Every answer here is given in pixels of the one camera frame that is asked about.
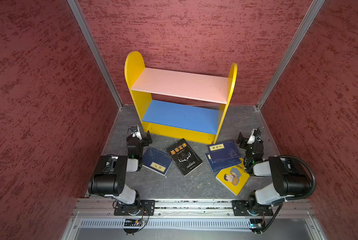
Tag navy book with label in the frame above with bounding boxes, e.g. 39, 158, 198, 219
207, 140, 242, 163

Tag yellow cartoon cover book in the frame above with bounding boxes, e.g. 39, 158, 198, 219
216, 158, 250, 196

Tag black Murphy's law book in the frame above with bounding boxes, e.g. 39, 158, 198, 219
165, 139, 203, 176

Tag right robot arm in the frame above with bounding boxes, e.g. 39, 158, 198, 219
232, 128, 317, 217

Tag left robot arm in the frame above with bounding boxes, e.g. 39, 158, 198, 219
88, 126, 155, 217

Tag small navy book left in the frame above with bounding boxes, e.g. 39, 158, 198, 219
142, 147, 172, 176

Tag navy book underneath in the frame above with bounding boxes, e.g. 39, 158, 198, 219
205, 154, 241, 172

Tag yellow pink blue bookshelf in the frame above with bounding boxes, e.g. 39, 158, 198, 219
124, 51, 238, 145

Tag right circuit board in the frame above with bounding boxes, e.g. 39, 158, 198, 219
249, 219, 266, 230

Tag circuit board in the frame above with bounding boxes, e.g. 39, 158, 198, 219
124, 219, 145, 228
249, 219, 266, 230

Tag left circuit board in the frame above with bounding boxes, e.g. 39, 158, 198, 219
124, 219, 145, 228

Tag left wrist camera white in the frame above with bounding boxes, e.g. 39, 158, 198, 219
133, 126, 143, 140

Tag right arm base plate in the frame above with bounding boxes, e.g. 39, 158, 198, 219
231, 200, 273, 217

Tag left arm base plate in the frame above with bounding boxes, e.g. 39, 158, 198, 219
113, 200, 156, 217

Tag aluminium mounting rail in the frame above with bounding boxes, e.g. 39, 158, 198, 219
72, 198, 316, 219

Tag left aluminium corner post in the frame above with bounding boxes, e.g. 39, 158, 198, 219
67, 0, 123, 110

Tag aluminium corner post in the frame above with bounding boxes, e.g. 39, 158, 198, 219
256, 0, 325, 111
67, 0, 123, 110

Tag right aluminium corner post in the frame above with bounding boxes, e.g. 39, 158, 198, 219
256, 0, 325, 111

